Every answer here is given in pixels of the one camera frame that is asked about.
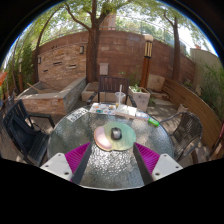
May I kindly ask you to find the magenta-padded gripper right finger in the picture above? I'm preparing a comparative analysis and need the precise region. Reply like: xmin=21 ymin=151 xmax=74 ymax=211
xmin=132 ymin=142 xmax=184 ymax=186

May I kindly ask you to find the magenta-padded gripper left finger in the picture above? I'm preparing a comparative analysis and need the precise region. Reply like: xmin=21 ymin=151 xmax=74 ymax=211
xmin=39 ymin=142 xmax=92 ymax=185

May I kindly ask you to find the dark grey computer mouse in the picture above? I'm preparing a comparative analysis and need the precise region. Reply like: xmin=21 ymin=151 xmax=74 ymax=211
xmin=110 ymin=126 xmax=122 ymax=140

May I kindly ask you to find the dark wicker chair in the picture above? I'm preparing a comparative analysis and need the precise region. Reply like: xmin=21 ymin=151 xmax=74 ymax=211
xmin=159 ymin=110 xmax=204 ymax=163

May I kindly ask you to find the black folding armchair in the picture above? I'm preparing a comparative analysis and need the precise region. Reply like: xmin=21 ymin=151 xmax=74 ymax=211
xmin=1 ymin=98 xmax=56 ymax=167

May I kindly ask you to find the small green block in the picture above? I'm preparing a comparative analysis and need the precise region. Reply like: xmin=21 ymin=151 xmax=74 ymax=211
xmin=147 ymin=117 xmax=161 ymax=128

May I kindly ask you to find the white licence plate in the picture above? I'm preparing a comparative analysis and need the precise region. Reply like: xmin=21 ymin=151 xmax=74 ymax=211
xmin=65 ymin=106 xmax=90 ymax=123

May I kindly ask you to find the small light blue booklet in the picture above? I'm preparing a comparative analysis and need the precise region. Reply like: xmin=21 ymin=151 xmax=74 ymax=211
xmin=135 ymin=110 xmax=150 ymax=121

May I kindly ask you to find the stone raised garden bed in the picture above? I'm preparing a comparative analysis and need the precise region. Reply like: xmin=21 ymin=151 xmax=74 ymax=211
xmin=14 ymin=77 xmax=88 ymax=116

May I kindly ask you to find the open white book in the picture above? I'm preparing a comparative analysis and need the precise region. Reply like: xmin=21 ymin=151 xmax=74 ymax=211
xmin=115 ymin=104 xmax=138 ymax=120

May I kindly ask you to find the curved wooden bench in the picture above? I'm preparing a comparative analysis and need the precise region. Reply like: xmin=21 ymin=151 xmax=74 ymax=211
xmin=162 ymin=77 xmax=224 ymax=151

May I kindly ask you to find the white square planter box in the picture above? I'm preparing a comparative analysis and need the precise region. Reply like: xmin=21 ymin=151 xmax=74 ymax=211
xmin=128 ymin=85 xmax=151 ymax=113

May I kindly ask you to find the low concrete block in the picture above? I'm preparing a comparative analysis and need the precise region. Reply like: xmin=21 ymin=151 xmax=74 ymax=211
xmin=80 ymin=82 xmax=101 ymax=103

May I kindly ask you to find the clear plastic cup with straw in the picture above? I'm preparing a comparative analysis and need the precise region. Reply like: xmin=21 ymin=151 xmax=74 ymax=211
xmin=114 ymin=84 xmax=127 ymax=109

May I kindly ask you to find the dark wooden slatted chair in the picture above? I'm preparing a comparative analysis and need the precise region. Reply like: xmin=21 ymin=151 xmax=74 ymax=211
xmin=85 ymin=75 xmax=138 ymax=108

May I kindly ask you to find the leaning thin tree trunk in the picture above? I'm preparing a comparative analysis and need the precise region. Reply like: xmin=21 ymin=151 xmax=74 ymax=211
xmin=33 ymin=13 xmax=54 ymax=84

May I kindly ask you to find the thick forked tree trunk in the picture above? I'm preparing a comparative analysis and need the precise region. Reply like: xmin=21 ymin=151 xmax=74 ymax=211
xmin=63 ymin=0 xmax=116 ymax=84

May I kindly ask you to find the slim tree trunk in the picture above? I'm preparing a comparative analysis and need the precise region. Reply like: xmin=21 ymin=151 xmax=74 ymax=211
xmin=163 ymin=11 xmax=181 ymax=81

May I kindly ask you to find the wooden garden lamp post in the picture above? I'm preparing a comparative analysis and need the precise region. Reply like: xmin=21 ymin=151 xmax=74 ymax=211
xmin=139 ymin=33 xmax=154 ymax=89

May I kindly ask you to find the grey wall utility box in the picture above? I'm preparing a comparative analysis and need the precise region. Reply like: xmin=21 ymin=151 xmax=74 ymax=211
xmin=99 ymin=62 xmax=110 ymax=76

